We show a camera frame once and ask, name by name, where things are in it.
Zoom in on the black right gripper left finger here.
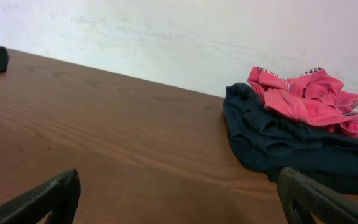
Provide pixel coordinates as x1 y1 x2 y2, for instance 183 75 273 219
0 169 81 224

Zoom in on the navy blue crumpled garment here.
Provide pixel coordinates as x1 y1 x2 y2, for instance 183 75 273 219
223 83 358 194

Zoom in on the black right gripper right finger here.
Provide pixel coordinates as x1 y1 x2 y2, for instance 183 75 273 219
277 167 358 224

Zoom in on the red crumpled shirt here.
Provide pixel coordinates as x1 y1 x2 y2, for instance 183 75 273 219
247 67 358 139

